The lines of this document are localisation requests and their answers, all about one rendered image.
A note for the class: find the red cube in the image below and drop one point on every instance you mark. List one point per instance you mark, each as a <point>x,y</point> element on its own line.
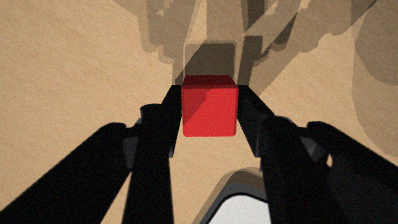
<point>209,106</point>

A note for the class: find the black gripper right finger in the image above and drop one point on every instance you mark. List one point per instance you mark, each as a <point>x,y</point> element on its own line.
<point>364,185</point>

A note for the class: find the white tray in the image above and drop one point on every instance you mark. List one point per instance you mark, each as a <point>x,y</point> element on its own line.
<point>240,209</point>

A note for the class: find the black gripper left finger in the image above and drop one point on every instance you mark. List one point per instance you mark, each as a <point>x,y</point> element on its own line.
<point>81,188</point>

